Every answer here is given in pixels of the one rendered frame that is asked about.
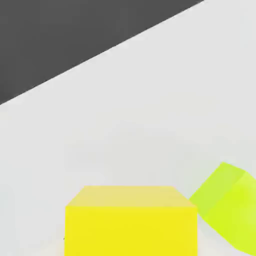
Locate small yellow cube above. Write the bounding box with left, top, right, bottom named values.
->
left=64, top=185, right=199, bottom=256

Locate small lime green cube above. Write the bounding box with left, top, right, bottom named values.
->
left=188, top=161, right=256, bottom=256

